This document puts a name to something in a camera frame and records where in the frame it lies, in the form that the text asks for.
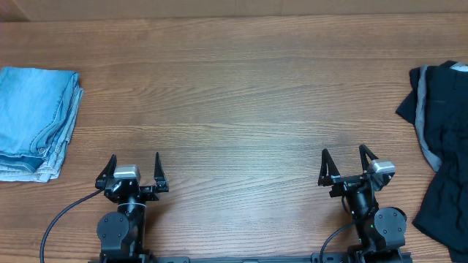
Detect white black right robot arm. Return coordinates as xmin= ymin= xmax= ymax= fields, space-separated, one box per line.
xmin=311 ymin=145 xmax=412 ymax=263

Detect black cloth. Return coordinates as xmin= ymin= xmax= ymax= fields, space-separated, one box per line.
xmin=396 ymin=61 xmax=467 ymax=262

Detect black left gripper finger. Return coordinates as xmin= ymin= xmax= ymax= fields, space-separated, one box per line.
xmin=96 ymin=154 xmax=117 ymax=183
xmin=154 ymin=153 xmax=167 ymax=187

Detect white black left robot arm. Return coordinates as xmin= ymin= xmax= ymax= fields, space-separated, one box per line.
xmin=39 ymin=153 xmax=170 ymax=263

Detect folded light blue jeans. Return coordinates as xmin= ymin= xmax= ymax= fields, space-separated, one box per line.
xmin=1 ymin=85 xmax=83 ymax=183

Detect medium blue jeans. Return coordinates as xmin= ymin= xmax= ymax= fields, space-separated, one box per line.
xmin=1 ymin=66 xmax=80 ymax=172

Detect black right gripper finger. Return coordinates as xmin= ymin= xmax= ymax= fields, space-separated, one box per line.
xmin=359 ymin=144 xmax=378 ymax=172
xmin=318 ymin=149 xmax=341 ymax=185

